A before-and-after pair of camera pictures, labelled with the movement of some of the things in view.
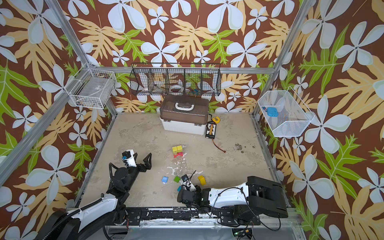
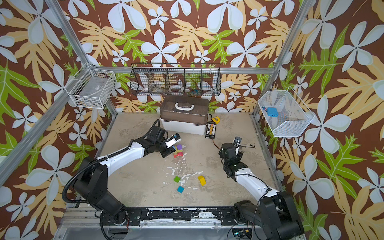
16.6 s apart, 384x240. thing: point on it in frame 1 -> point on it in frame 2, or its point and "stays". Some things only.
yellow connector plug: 216,119 stays
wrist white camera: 186,184 -> 237,140
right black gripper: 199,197 -> 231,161
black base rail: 232,216 stays
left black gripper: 147,165 -> 169,150
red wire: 217,147 stays
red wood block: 179,154 stays
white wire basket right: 293,115 stays
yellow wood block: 202,180 stays
